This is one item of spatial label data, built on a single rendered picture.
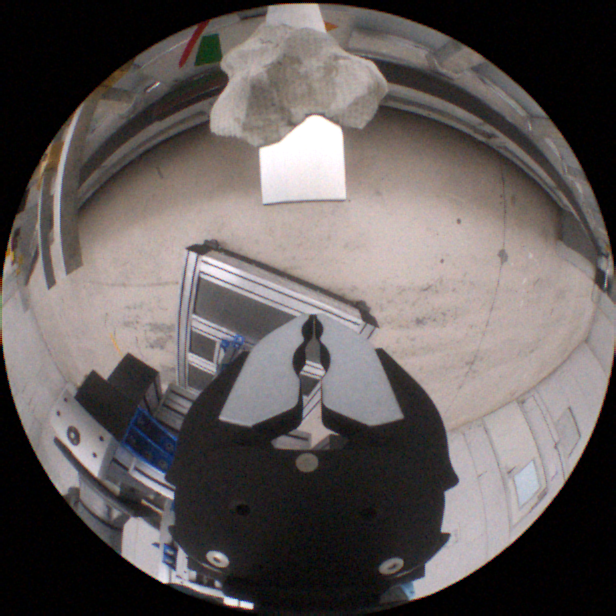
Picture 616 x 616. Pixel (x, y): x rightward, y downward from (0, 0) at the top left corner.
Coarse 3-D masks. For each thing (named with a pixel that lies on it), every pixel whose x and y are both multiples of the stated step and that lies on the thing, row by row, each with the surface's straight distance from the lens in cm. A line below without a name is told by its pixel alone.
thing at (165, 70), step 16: (336, 16) 30; (352, 16) 30; (208, 32) 31; (224, 32) 31; (240, 32) 32; (336, 32) 32; (176, 48) 33; (192, 48) 33; (224, 48) 34; (160, 64) 35; (176, 64) 36; (192, 64) 36; (208, 64) 37; (160, 80) 38; (176, 80) 39
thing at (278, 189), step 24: (288, 24) 14; (312, 24) 14; (312, 120) 8; (336, 120) 8; (264, 144) 8; (288, 144) 8; (312, 144) 8; (336, 144) 8; (264, 168) 8; (288, 168) 8; (312, 168) 8; (336, 168) 8; (264, 192) 8; (288, 192) 8; (312, 192) 8; (336, 192) 8
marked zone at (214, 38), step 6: (204, 36) 31; (210, 36) 32; (216, 36) 32; (204, 42) 32; (210, 42) 32; (216, 42) 33; (198, 48) 33; (204, 48) 33; (210, 48) 33; (216, 48) 34; (198, 54) 34; (204, 54) 34; (210, 54) 34; (216, 54) 35; (198, 60) 35; (204, 60) 36; (210, 60) 36; (216, 60) 36
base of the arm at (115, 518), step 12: (84, 480) 52; (84, 492) 54; (96, 492) 51; (84, 504) 56; (96, 504) 52; (108, 504) 51; (96, 516) 54; (108, 516) 53; (120, 516) 53; (120, 528) 57
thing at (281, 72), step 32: (256, 32) 12; (288, 32) 11; (320, 32) 11; (224, 64) 11; (256, 64) 10; (288, 64) 9; (320, 64) 9; (352, 64) 8; (224, 96) 9; (256, 96) 7; (288, 96) 8; (320, 96) 8; (352, 96) 8; (224, 128) 9; (256, 128) 8; (288, 128) 8
